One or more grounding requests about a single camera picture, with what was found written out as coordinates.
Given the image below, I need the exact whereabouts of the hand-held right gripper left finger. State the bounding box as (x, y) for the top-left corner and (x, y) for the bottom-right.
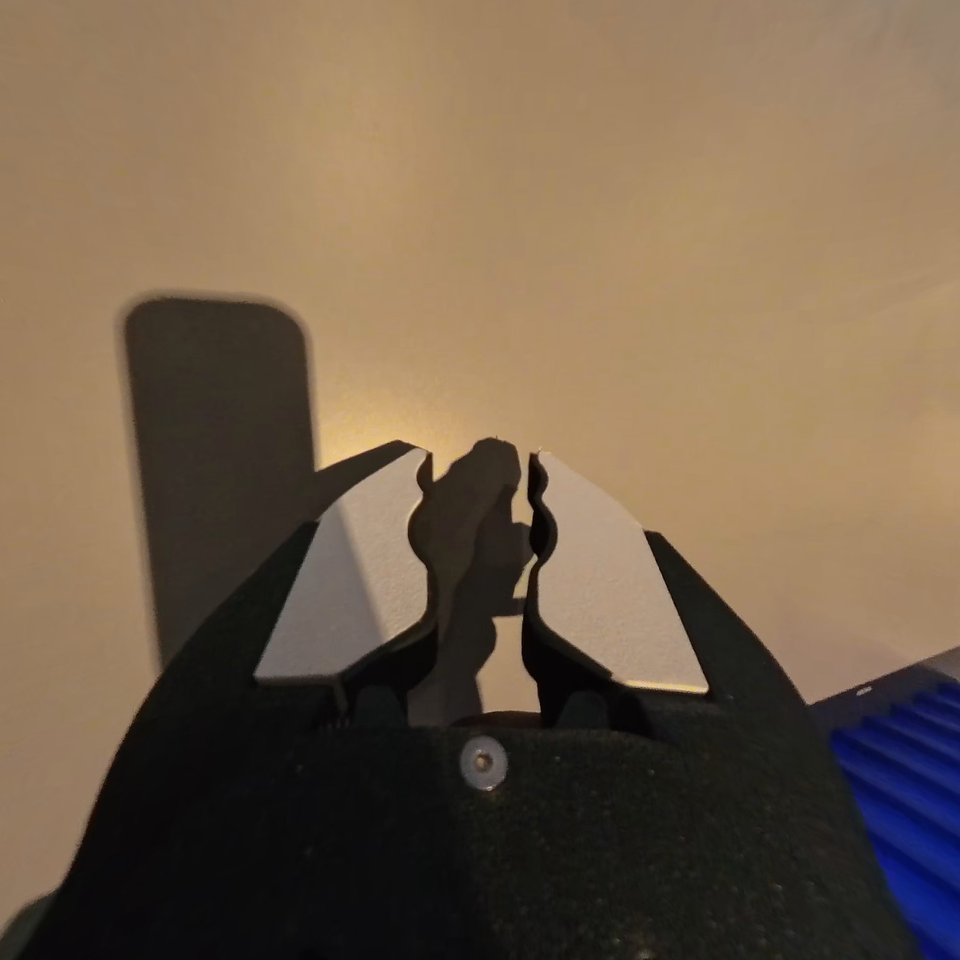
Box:
(253, 442), (442, 727)

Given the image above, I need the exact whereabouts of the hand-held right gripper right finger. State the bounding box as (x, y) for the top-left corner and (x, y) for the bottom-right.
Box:
(520, 448), (711, 735)

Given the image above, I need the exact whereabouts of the blue ribbed plastic object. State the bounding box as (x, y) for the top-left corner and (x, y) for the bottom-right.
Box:
(811, 646), (960, 960)

